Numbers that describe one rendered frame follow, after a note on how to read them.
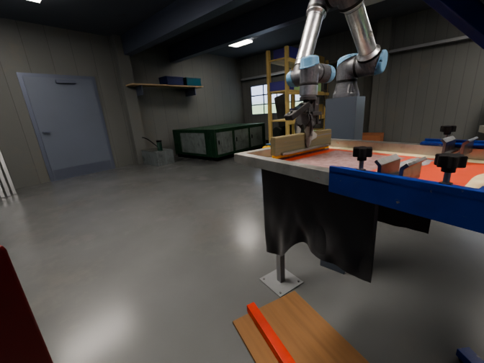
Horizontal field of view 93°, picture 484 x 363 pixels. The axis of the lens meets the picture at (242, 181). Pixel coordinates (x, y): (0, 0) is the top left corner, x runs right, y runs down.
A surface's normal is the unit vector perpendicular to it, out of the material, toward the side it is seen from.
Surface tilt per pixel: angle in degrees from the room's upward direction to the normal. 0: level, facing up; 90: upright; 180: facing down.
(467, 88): 90
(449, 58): 90
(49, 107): 90
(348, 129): 90
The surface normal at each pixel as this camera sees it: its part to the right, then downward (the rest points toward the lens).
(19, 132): 0.76, 0.14
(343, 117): -0.65, 0.26
